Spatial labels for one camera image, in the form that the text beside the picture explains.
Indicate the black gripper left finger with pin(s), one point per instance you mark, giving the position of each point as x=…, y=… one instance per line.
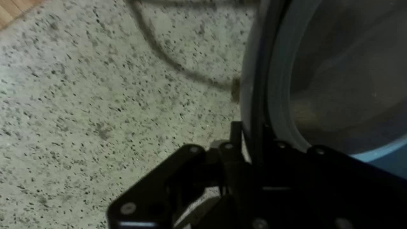
x=235, y=150

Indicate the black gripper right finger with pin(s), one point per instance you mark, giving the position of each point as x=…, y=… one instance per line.
x=278, y=154

